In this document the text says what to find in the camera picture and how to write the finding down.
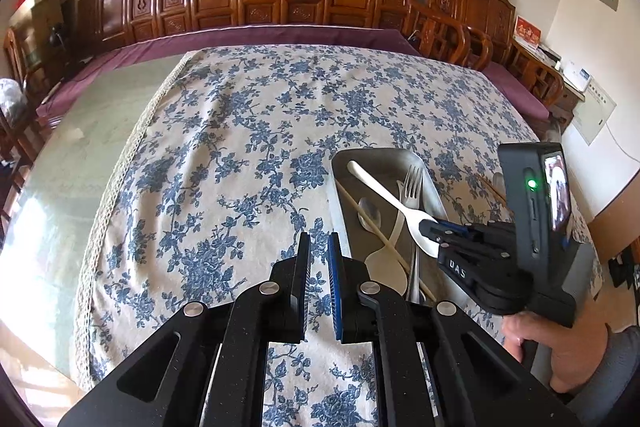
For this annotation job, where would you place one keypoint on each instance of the purple sofa cushion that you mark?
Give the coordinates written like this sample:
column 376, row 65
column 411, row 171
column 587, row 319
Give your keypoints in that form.
column 125, row 57

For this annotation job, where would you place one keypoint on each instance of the white paper box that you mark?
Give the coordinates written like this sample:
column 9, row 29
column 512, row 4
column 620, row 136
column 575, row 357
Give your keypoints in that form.
column 549, row 55

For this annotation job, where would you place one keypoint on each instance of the red gift box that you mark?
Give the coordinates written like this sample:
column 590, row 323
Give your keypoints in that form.
column 527, row 32

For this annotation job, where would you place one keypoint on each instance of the carved wooden armchair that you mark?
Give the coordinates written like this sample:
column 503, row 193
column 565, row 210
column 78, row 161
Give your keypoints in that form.
column 470, row 7

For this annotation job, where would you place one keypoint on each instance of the white cardboard box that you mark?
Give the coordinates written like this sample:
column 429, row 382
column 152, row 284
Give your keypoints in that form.
column 40, row 7

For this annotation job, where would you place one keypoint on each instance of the person's right forearm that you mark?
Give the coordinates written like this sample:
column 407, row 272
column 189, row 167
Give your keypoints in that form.
column 615, row 377

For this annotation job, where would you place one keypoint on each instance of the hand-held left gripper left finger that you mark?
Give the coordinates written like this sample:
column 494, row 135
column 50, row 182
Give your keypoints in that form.
column 302, row 282

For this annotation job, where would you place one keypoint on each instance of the white wall panel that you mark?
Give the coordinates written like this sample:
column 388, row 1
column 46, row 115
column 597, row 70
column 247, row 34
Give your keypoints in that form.
column 595, row 109

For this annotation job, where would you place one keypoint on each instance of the person's right hand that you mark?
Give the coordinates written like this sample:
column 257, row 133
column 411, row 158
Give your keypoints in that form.
column 575, row 352

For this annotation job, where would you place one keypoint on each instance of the white telephone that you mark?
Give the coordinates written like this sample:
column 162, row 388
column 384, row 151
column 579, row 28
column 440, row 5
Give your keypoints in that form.
column 576, row 74

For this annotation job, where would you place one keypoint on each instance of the metal fork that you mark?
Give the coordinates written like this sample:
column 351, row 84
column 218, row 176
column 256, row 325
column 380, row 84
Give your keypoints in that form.
column 412, row 187

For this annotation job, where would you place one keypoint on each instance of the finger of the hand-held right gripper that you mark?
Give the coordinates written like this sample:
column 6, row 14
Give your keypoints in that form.
column 429, row 231
column 487, row 231

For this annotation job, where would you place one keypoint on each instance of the purple armchair cushion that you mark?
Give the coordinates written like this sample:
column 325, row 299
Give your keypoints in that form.
column 515, row 89

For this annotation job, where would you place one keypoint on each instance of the white plastic spoon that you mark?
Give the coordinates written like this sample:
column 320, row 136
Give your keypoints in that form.
column 385, row 194
column 386, row 269

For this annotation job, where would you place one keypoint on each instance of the blue floral tablecloth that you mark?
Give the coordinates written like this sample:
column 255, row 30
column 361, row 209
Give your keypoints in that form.
column 225, row 147

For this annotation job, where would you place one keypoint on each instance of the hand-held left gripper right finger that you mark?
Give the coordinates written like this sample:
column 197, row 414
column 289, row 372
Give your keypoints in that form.
column 334, row 287

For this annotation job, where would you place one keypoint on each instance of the metal spoon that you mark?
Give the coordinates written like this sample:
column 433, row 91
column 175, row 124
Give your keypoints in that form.
column 370, row 214

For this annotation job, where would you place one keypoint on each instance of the white plastic bag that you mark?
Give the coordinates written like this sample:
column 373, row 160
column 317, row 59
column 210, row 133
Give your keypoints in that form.
column 12, row 99

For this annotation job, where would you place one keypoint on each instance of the dark wooden chair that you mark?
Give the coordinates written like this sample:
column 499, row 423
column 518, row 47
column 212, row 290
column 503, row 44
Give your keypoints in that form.
column 15, row 147

